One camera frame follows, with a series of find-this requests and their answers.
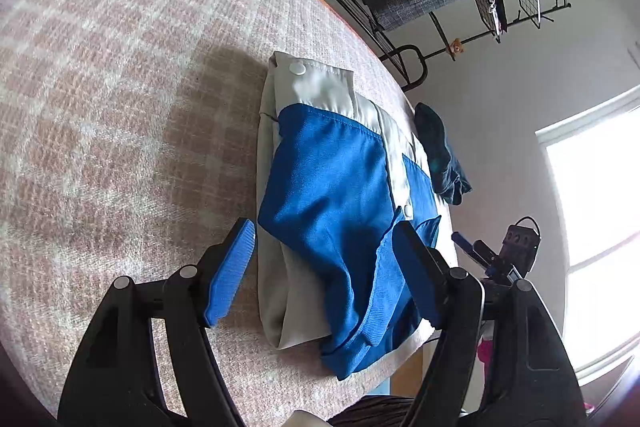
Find pink plaid blanket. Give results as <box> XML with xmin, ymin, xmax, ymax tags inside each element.
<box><xmin>0</xmin><ymin>0</ymin><xmax>458</xmax><ymax>418</ymax></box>

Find person's striped pants leg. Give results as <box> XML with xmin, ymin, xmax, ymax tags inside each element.
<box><xmin>327</xmin><ymin>396</ymin><xmax>416</xmax><ymax>427</ymax></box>

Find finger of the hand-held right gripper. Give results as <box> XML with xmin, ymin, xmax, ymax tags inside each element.
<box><xmin>451</xmin><ymin>232</ymin><xmax>482</xmax><ymax>256</ymax></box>
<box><xmin>472</xmin><ymin>241</ymin><xmax>502</xmax><ymax>269</ymax></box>

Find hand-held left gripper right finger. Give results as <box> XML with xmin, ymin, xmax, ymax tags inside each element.
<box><xmin>392</xmin><ymin>221</ymin><xmax>588</xmax><ymax>427</ymax></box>

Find beige and blue jacket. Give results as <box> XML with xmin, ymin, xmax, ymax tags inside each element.
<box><xmin>256</xmin><ymin>51</ymin><xmax>443</xmax><ymax>382</ymax></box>

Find hanging key bunch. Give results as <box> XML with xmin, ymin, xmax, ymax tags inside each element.
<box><xmin>482</xmin><ymin>0</ymin><xmax>508</xmax><ymax>34</ymax></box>

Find window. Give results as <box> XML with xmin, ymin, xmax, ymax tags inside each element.
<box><xmin>535</xmin><ymin>87</ymin><xmax>640</xmax><ymax>378</ymax></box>

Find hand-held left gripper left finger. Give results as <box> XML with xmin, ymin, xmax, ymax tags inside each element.
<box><xmin>57</xmin><ymin>217</ymin><xmax>257</xmax><ymax>427</ymax></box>

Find dark teal cloth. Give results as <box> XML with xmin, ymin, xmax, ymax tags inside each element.
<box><xmin>414</xmin><ymin>102</ymin><xmax>473</xmax><ymax>206</ymax></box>

